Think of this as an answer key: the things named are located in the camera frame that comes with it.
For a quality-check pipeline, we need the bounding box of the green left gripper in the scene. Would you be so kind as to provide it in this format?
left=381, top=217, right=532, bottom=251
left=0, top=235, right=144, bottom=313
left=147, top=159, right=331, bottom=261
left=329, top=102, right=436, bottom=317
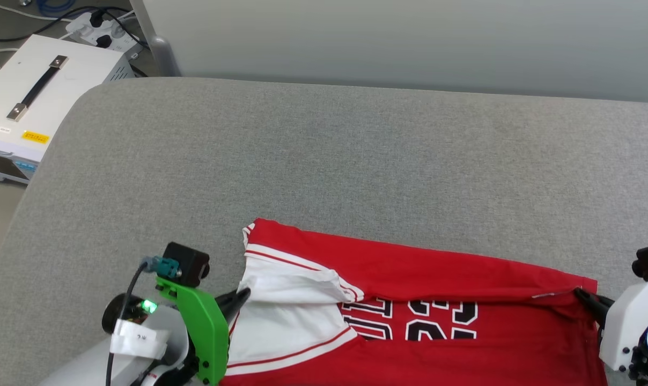
left=101, top=277, right=252, bottom=385

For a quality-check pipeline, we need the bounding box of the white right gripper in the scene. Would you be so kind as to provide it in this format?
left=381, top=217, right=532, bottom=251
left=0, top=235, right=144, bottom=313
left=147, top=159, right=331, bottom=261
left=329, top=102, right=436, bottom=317
left=573, top=279, right=648, bottom=373

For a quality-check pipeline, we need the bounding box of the red white basketball jersey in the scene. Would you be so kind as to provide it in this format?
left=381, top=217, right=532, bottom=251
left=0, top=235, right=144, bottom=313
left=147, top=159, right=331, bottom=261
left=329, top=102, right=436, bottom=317
left=219, top=217, right=609, bottom=386

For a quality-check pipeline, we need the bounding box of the white paper tape label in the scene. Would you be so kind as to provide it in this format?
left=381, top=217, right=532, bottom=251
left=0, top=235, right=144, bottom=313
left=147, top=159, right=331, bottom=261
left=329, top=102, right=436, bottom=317
left=111, top=320, right=170, bottom=359

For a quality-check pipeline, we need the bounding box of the white power supply box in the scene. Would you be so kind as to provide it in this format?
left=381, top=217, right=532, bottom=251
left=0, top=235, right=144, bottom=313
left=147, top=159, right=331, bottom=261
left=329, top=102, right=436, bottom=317
left=0, top=35, right=137, bottom=185

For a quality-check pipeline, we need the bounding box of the white power strip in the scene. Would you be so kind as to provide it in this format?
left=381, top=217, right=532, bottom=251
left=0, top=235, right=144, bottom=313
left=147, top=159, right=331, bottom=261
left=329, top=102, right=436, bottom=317
left=65, top=12, right=142, bottom=60

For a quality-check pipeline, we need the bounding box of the left camera cable teal plug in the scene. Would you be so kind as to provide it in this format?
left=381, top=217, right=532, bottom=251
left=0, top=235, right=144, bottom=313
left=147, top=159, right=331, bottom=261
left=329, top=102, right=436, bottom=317
left=105, top=256, right=181, bottom=386

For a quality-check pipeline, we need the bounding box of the grey metal frame leg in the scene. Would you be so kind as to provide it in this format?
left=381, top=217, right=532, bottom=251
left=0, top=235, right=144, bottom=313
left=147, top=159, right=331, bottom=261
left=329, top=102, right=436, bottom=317
left=130, top=0, right=181, bottom=77

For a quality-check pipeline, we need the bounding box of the black strap handle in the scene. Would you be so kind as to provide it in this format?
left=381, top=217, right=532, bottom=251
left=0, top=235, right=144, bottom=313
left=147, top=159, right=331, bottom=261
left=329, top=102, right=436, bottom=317
left=6, top=55, right=69, bottom=122

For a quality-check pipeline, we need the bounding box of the black power cable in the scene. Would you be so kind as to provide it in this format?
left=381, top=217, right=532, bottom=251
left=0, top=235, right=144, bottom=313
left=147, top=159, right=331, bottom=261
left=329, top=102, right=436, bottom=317
left=0, top=5, right=137, bottom=43

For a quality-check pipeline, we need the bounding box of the blue coiled cable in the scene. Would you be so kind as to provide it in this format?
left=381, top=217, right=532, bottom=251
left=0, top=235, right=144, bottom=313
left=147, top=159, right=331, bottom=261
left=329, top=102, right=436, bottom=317
left=34, top=0, right=76, bottom=14

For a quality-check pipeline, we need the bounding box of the white loose cable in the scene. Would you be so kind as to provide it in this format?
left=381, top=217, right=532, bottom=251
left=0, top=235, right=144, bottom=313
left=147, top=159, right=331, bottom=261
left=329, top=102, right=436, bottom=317
left=0, top=0, right=41, bottom=22

